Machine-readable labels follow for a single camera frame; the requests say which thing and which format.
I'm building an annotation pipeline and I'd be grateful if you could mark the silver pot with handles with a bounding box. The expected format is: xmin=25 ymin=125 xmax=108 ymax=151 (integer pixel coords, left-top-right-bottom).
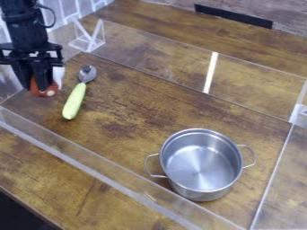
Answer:
xmin=144 ymin=128 xmax=256 ymax=201

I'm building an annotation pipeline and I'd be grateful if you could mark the clear acrylic front barrier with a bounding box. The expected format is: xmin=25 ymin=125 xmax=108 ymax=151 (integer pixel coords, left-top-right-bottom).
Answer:
xmin=0 ymin=106 xmax=244 ymax=230

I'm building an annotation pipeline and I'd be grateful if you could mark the spoon with yellow-green handle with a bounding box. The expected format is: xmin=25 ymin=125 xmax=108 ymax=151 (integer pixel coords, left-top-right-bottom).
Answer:
xmin=63 ymin=66 xmax=98 ymax=120

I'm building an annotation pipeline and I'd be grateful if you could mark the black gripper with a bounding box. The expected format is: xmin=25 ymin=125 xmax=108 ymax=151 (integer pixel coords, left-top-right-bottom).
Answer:
xmin=0 ymin=42 xmax=65 ymax=92

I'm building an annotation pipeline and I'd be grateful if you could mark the clear acrylic triangular bracket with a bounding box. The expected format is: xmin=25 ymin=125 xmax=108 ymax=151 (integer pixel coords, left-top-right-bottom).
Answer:
xmin=68 ymin=20 xmax=106 ymax=53

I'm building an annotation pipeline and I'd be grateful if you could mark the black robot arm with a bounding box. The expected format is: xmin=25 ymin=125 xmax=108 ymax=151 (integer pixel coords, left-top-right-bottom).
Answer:
xmin=0 ymin=0 xmax=65 ymax=94

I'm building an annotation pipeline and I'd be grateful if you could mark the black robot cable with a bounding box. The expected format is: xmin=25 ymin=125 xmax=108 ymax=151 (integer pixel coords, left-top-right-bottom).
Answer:
xmin=33 ymin=3 xmax=57 ymax=29

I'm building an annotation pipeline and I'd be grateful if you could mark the black bar at table back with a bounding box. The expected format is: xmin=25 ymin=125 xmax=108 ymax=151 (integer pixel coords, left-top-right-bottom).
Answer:
xmin=195 ymin=4 xmax=274 ymax=29

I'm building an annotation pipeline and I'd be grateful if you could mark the red plush mushroom toy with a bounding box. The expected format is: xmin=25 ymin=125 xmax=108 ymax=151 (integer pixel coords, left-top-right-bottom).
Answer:
xmin=29 ymin=66 xmax=65 ymax=97

